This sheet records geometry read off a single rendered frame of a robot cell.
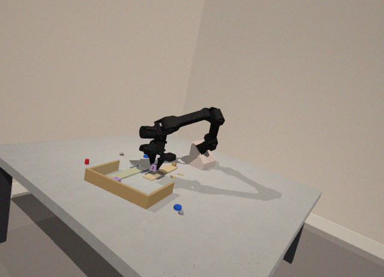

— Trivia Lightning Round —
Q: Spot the purple letter cube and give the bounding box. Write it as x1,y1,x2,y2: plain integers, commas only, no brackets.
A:
150,163,158,171

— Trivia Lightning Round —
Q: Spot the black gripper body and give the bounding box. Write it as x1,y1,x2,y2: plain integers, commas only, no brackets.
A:
139,138,176,162

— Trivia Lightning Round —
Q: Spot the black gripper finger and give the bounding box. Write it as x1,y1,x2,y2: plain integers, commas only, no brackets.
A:
147,154,157,164
157,158,165,170

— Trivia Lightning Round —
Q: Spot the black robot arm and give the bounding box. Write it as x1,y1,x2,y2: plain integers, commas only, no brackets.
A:
139,107,225,156

